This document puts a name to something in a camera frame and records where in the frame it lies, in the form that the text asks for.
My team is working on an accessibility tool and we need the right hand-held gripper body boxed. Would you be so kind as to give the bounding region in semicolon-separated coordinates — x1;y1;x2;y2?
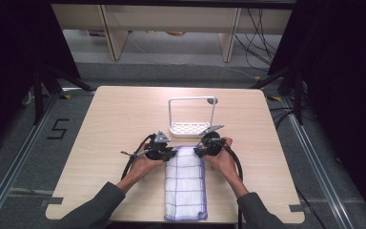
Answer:
197;124;227;157

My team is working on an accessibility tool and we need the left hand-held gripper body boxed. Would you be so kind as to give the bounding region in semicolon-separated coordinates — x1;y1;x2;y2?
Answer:
144;130;172;161

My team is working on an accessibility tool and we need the white cloth with purple lines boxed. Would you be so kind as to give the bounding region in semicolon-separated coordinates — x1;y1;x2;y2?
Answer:
163;145;209;222

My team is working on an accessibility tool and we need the person's right hand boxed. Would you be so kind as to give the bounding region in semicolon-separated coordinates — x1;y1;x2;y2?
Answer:
203;136;234;181

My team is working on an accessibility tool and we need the person's left hand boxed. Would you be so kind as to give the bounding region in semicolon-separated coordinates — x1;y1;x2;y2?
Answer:
132;142;167;181

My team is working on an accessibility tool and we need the white towel rack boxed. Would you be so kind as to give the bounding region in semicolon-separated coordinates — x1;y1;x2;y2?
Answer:
167;95;219;138

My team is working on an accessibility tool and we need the black metal stand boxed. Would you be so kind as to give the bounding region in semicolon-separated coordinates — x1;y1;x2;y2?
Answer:
31;62;93;126
250;65;307;126

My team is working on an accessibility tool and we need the black curtain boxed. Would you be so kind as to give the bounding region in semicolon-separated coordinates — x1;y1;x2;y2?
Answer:
268;0;366;220
0;0;81;156

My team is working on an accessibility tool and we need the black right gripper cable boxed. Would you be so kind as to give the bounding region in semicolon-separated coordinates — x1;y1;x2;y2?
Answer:
218;138;244;229

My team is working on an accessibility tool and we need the aluminium floor rail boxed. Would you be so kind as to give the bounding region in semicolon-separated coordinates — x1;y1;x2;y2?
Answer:
0;94;61;229
281;95;355;229

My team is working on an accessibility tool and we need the bundle of black floor cables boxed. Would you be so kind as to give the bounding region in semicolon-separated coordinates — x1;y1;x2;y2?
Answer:
234;9;284;81

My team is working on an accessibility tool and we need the light wooden desk frame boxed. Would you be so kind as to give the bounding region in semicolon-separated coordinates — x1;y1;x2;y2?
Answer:
51;3;294;63

